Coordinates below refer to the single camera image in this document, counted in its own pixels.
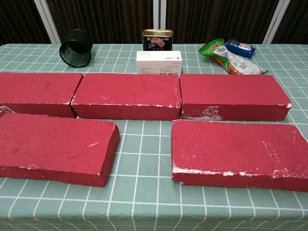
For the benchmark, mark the black mesh pen holder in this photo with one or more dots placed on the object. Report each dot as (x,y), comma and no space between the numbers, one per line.
(77,45)

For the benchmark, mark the white partition post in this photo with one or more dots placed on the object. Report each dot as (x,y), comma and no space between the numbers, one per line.
(159,14)
(47,21)
(276,21)

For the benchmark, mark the green checked tablecloth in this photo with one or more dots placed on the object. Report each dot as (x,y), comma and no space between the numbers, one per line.
(144,204)

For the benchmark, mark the white cardboard box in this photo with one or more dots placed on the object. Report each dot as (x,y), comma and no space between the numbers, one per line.
(157,63)

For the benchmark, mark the red foam brick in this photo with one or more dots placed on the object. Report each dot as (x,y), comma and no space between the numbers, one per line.
(53,142)
(231,90)
(125,90)
(231,146)
(36,87)

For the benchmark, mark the blue cookie pack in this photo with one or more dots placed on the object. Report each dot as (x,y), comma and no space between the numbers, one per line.
(240,48)

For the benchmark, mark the green snack bag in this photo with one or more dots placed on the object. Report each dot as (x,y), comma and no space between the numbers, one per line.
(231,60)

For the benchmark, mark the luncheon meat can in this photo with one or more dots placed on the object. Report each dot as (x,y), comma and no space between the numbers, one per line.
(157,42)

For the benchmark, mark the dark brown curtain panel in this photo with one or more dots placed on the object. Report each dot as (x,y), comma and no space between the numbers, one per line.
(216,16)
(297,21)
(103,16)
(14,19)

